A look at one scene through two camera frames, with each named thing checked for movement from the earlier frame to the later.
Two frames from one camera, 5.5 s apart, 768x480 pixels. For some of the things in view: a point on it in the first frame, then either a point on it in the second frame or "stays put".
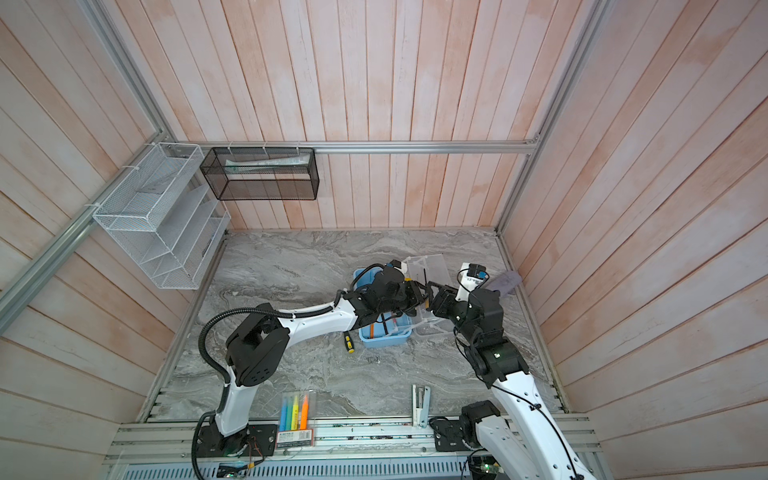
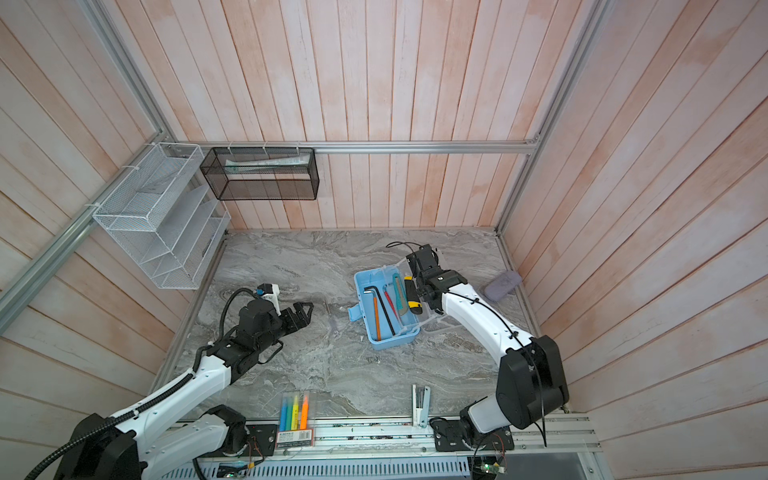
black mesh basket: [262, 173] stays put
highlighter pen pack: [297, 419] stays put
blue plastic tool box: [386, 331] stays put
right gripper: [444, 299] → [447, 274]
